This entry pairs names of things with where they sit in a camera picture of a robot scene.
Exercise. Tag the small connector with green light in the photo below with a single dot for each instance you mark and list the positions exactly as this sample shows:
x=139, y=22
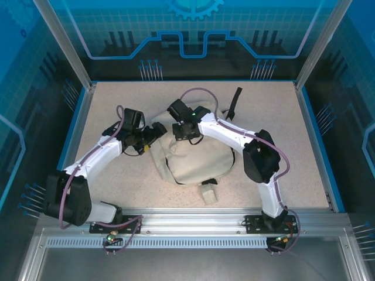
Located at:
x=110, y=237
x=282, y=239

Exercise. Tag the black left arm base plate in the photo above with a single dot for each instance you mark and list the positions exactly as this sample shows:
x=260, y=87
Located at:
x=129, y=220

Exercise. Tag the cream canvas backpack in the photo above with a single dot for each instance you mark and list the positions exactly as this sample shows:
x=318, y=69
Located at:
x=193, y=164

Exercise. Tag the aluminium frame post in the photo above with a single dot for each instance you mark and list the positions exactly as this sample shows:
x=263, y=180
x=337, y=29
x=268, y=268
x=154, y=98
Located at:
x=64, y=47
x=322, y=44

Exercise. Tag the grey metal lower tray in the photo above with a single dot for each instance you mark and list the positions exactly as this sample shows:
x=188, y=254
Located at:
x=190, y=263

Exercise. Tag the aluminium and blue side rail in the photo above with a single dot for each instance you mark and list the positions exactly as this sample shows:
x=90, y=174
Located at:
x=85, y=108
x=304, y=108

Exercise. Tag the aluminium front rail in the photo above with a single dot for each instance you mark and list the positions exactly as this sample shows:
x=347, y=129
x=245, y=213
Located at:
x=190, y=219

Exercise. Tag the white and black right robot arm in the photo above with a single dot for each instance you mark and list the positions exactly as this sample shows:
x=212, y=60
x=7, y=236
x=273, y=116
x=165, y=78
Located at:
x=222, y=131

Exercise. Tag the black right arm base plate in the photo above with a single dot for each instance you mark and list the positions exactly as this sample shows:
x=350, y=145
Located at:
x=252, y=224

